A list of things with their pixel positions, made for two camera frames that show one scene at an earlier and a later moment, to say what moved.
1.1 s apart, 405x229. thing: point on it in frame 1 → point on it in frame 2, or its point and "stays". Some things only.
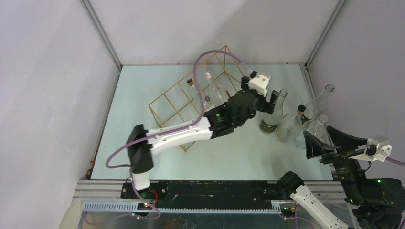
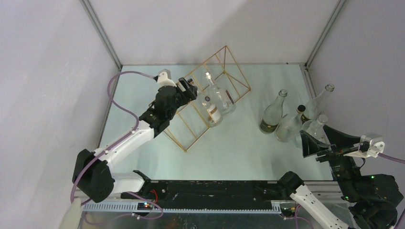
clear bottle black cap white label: (207, 102) stays
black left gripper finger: (270, 106) → (194, 89)
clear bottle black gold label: (270, 122) stays
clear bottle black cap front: (288, 127) stays
